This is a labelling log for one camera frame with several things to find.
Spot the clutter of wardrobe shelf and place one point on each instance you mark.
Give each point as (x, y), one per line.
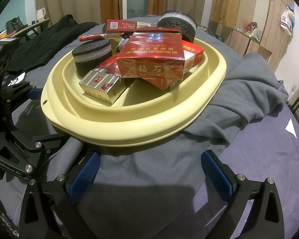
(251, 29)

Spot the black bag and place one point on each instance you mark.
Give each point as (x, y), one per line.
(13, 23)

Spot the white striped bag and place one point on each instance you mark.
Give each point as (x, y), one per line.
(286, 22)

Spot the plaid cloth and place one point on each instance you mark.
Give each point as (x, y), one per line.
(5, 224)

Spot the yellow bowl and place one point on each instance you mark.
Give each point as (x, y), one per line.
(2, 33)

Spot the large red cigarette box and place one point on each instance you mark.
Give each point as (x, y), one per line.
(152, 62)

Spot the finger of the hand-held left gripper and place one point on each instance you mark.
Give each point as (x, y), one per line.
(36, 94)
(32, 159)

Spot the yellow plastic basin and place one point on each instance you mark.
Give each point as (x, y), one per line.
(139, 129)

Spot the dark desk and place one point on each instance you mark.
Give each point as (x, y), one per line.
(27, 28)

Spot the wooden wardrobe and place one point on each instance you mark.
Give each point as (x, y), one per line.
(266, 17)

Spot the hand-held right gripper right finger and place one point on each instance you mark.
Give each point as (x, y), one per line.
(215, 174)

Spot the lavender plush pouch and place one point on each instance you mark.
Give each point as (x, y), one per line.
(123, 45)

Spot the purple bedsheet with white triangles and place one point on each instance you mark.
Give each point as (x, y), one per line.
(264, 159)

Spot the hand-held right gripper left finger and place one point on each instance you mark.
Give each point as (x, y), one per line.
(86, 171)

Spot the wall socket with white plug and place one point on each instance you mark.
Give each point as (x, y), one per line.
(293, 89)

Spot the red and silver cigarette box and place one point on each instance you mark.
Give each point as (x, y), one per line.
(99, 84)

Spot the red tube lighter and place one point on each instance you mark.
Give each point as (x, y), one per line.
(89, 37)

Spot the white kettle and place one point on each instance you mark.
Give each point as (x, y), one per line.
(41, 15)

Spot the grey blanket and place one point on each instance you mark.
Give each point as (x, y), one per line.
(214, 109)

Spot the black foam cylinder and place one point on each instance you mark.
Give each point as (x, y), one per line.
(177, 27)
(89, 62)

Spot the black cloth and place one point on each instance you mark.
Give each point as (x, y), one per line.
(52, 37)

